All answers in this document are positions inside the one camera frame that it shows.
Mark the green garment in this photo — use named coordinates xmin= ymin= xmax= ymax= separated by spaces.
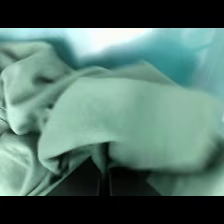
xmin=0 ymin=39 xmax=224 ymax=196

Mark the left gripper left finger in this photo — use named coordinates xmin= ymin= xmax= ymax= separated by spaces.
xmin=49 ymin=156 xmax=103 ymax=196

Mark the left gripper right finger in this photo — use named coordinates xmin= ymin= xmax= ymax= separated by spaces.
xmin=107 ymin=163 xmax=162 ymax=196

